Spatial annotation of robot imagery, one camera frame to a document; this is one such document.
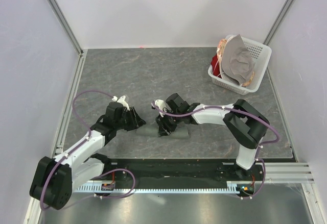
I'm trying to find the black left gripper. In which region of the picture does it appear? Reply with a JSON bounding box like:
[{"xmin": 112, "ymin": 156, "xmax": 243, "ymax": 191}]
[{"xmin": 115, "ymin": 107, "xmax": 146, "ymax": 132}]

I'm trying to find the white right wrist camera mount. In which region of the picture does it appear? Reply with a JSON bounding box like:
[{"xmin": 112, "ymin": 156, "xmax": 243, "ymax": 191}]
[{"xmin": 152, "ymin": 99, "xmax": 167, "ymax": 112}]

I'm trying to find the patterned pink cloth in basket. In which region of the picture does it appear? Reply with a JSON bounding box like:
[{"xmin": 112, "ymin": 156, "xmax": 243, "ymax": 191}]
[{"xmin": 216, "ymin": 39, "xmax": 227, "ymax": 57}]

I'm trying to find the grey-green cloth napkin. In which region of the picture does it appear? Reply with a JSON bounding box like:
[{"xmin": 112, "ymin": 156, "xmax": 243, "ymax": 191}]
[{"xmin": 136, "ymin": 125, "xmax": 190, "ymax": 139}]

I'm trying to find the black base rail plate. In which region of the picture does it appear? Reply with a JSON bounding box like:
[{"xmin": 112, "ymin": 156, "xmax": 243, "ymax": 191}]
[{"xmin": 95, "ymin": 158, "xmax": 264, "ymax": 183}]

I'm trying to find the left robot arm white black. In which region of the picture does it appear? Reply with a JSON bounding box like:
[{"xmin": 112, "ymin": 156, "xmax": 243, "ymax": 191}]
[{"xmin": 29, "ymin": 102, "xmax": 146, "ymax": 210}]

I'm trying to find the left aluminium frame post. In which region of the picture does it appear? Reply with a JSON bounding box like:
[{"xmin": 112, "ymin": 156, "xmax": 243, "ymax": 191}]
[{"xmin": 35, "ymin": 0, "xmax": 85, "ymax": 55}]

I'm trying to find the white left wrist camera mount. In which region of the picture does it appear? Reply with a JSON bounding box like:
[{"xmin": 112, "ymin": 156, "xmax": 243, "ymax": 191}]
[{"xmin": 111, "ymin": 95, "xmax": 130, "ymax": 111}]

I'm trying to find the red cloth in basket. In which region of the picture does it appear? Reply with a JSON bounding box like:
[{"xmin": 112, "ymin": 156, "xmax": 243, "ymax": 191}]
[{"xmin": 211, "ymin": 55, "xmax": 221, "ymax": 78}]

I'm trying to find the right aluminium frame post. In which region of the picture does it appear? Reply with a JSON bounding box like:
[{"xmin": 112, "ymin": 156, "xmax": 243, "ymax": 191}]
[{"xmin": 263, "ymin": 0, "xmax": 295, "ymax": 45}]

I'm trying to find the white plastic basket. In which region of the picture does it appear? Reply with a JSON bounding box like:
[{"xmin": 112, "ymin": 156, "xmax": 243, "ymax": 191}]
[{"xmin": 207, "ymin": 37, "xmax": 272, "ymax": 95}]

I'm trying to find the slotted cable duct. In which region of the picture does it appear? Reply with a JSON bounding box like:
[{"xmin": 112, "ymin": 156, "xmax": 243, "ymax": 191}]
[{"xmin": 74, "ymin": 181, "xmax": 253, "ymax": 194}]

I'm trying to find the aluminium frame post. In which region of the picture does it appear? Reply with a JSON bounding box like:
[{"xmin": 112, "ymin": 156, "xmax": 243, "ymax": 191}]
[
  {"xmin": 35, "ymin": 0, "xmax": 85, "ymax": 55},
  {"xmin": 263, "ymin": 0, "xmax": 295, "ymax": 45}
]

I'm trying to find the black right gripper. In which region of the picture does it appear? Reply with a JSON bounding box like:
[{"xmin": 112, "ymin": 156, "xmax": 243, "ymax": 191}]
[{"xmin": 155, "ymin": 109, "xmax": 181, "ymax": 138}]

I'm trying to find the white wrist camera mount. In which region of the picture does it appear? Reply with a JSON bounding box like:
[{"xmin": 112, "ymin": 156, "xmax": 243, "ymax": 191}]
[
  {"xmin": 111, "ymin": 95, "xmax": 130, "ymax": 111},
  {"xmin": 152, "ymin": 99, "xmax": 167, "ymax": 112}
]

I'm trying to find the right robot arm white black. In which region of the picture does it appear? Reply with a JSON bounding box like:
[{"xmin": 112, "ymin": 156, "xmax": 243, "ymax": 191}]
[{"xmin": 152, "ymin": 93, "xmax": 270, "ymax": 180}]

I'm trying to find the grey cloth in basket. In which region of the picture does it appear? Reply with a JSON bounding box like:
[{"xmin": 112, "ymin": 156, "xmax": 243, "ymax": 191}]
[{"xmin": 220, "ymin": 35, "xmax": 254, "ymax": 85}]

